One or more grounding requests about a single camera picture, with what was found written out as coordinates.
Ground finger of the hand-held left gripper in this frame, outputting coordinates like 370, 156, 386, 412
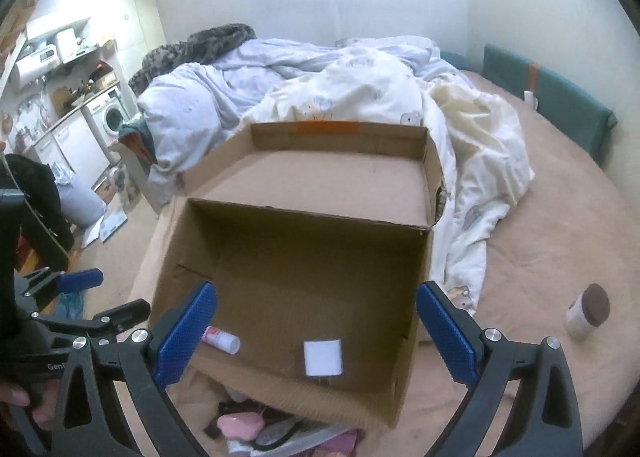
15, 268, 104, 314
35, 299, 152, 344

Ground teal headboard cushion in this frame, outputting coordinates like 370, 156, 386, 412
440, 43, 618, 168

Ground small white red bottle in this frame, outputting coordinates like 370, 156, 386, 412
201, 326, 241, 355

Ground white power adapter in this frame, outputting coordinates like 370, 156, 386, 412
303, 338, 345, 379

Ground cardboard box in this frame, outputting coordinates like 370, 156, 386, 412
134, 121, 453, 430

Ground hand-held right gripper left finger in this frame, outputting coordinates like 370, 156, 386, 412
50, 282, 218, 457

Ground grey fuzzy blanket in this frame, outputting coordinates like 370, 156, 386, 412
127, 23, 258, 95

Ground white jar brown lid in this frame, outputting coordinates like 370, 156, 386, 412
565, 283, 612, 338

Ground papers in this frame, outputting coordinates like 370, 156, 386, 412
81, 209, 130, 250

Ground light blue bag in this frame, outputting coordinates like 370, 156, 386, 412
56, 168, 108, 229

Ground teal orange cloth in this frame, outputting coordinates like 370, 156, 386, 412
119, 118, 155, 164

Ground pink packet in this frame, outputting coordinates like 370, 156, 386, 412
317, 429, 367, 457

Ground black jacket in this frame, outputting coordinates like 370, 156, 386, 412
4, 153, 76, 273

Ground white water heater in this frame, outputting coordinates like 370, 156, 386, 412
12, 44, 62, 88

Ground person's left hand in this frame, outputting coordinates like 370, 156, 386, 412
0, 382, 53, 433

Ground pink plastic item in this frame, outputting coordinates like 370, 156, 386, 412
220, 412, 266, 443

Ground white cabinet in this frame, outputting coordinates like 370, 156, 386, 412
32, 114, 110, 188

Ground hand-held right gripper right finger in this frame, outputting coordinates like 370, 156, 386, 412
416, 280, 584, 457

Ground white washing machine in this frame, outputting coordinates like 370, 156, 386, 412
82, 86, 138, 144

